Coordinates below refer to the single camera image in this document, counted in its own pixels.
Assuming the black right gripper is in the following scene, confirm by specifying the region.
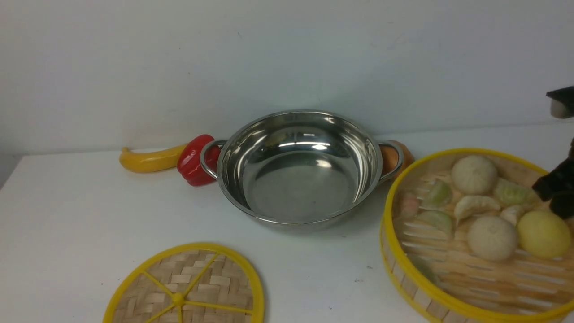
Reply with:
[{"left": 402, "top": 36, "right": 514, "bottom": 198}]
[{"left": 532, "top": 86, "right": 574, "bottom": 219}]

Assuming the yellow bamboo steamer basket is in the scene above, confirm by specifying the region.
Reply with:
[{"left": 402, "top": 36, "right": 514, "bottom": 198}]
[{"left": 379, "top": 148, "right": 573, "bottom": 323}]

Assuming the yellow bamboo steamer lid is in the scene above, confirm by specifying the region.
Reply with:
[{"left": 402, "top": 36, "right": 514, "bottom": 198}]
[{"left": 103, "top": 243, "right": 265, "bottom": 323}]

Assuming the stainless steel pot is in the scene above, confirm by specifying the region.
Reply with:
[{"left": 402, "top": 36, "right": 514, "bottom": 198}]
[{"left": 200, "top": 109, "right": 404, "bottom": 231}]

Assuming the yellow round bun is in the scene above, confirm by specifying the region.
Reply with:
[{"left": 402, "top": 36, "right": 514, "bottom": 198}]
[{"left": 517, "top": 210, "right": 572, "bottom": 259}]

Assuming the green dumpling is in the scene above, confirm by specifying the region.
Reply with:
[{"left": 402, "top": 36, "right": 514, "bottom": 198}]
[
  {"left": 492, "top": 177, "right": 539, "bottom": 207},
  {"left": 406, "top": 253, "right": 441, "bottom": 286},
  {"left": 422, "top": 179, "right": 453, "bottom": 209},
  {"left": 415, "top": 210, "right": 454, "bottom": 240}
]

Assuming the white dumpling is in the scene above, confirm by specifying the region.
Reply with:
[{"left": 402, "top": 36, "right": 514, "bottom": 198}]
[
  {"left": 454, "top": 196, "right": 501, "bottom": 226},
  {"left": 500, "top": 204, "right": 533, "bottom": 227}
]

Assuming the white round bun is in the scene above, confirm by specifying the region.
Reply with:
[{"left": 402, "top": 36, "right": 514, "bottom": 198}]
[
  {"left": 451, "top": 155, "right": 499, "bottom": 196},
  {"left": 467, "top": 215, "right": 518, "bottom": 262}
]

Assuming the pink dumpling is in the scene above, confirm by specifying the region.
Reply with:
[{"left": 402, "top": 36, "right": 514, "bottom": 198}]
[{"left": 399, "top": 192, "right": 420, "bottom": 218}]

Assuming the orange brown potato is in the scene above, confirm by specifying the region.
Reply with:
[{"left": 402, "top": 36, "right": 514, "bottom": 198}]
[{"left": 379, "top": 140, "right": 415, "bottom": 179}]

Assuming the red bell pepper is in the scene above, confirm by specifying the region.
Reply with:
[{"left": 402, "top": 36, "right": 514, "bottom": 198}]
[{"left": 177, "top": 134, "right": 215, "bottom": 187}]

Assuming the yellow banana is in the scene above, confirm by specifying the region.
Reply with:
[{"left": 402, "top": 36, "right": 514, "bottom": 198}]
[{"left": 119, "top": 144, "right": 187, "bottom": 174}]

